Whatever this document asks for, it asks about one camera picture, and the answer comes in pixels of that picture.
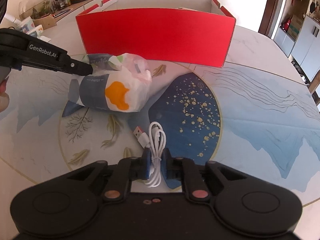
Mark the white USB cable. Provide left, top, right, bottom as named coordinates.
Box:
left=132, top=121, right=168, bottom=189

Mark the small tissue pack on table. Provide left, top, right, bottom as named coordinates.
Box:
left=15, top=16, right=51, bottom=42

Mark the red cardboard box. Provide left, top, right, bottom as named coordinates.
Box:
left=76, top=0, right=236, bottom=67

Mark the white sideboard cabinet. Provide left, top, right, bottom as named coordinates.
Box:
left=33, top=0, right=102, bottom=29

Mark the person's left hand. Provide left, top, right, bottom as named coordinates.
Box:
left=0, top=78, right=10, bottom=112

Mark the white tall cabinet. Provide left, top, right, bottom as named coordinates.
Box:
left=274, top=16, right=319, bottom=81

